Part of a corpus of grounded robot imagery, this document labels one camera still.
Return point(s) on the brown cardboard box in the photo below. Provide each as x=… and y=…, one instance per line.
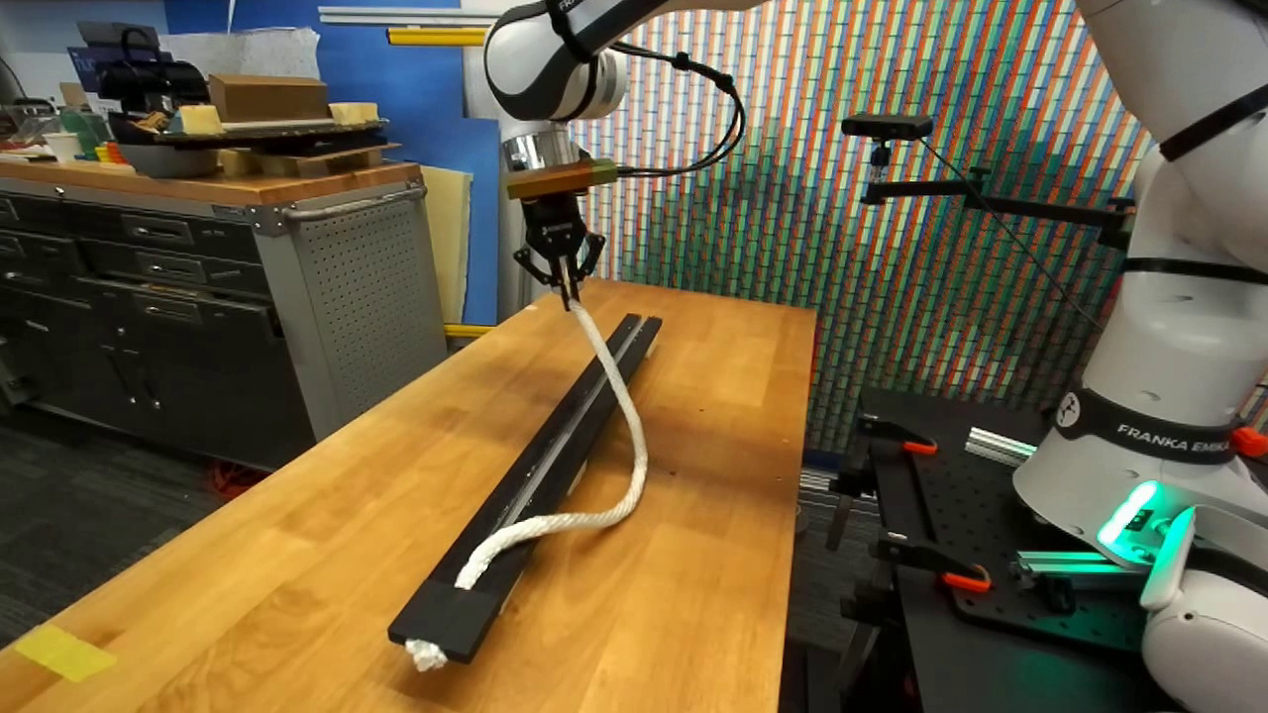
x=269, y=95

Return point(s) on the long black board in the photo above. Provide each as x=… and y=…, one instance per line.
x=529, y=475

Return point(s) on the black breadboard table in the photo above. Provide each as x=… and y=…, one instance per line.
x=975, y=648

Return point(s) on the white foam support block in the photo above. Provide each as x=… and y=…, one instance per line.
x=426, y=654

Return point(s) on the grey perforated metal cabinet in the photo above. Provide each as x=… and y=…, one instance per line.
x=359, y=301

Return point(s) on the multicoloured patterned backdrop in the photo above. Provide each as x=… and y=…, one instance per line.
x=818, y=264

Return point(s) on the pale yellow foam piece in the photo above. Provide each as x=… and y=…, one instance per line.
x=196, y=120
x=359, y=112

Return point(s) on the flat black tray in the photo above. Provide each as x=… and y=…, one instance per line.
x=262, y=132

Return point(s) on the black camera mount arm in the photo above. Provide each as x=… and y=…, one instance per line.
x=1003, y=198

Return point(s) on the yellow bar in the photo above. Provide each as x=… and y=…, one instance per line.
x=471, y=332

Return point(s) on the blue wall panel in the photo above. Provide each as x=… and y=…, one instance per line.
x=398, y=91

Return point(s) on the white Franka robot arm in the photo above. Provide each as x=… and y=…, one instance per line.
x=1192, y=359

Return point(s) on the yellow tape patch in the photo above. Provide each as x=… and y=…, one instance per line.
x=60, y=654

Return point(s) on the black camera bar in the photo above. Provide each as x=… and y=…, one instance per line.
x=884, y=128

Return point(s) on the aluminium extrusion piece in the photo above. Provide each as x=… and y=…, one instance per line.
x=1003, y=446

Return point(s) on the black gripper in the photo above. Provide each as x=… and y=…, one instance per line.
x=561, y=226

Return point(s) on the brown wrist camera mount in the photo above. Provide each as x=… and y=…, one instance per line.
x=561, y=181

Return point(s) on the cream board panel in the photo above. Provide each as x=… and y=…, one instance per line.
x=451, y=243

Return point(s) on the black equipment pile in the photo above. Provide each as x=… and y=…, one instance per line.
x=142, y=63

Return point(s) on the row of wooden blocks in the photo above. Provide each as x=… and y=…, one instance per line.
x=311, y=160

